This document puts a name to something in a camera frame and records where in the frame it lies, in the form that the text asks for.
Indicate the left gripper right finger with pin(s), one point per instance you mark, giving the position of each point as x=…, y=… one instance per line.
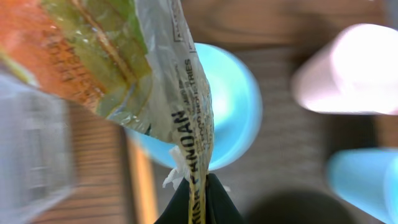
x=220, y=209

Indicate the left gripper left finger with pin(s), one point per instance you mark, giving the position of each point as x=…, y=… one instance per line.
x=176, y=211

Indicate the small light blue bowl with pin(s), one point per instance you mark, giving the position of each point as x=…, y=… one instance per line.
x=236, y=101

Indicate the light blue plastic cup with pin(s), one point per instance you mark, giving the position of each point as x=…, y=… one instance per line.
x=367, y=179

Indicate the wooden chopstick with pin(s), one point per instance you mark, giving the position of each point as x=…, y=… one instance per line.
x=143, y=186

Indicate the crumpled white napkin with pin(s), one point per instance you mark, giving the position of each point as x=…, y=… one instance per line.
x=180, y=172

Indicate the clear plastic bin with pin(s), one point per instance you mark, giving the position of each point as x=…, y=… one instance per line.
x=36, y=154

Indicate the pink plastic cup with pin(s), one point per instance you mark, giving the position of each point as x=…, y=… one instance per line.
x=356, y=73

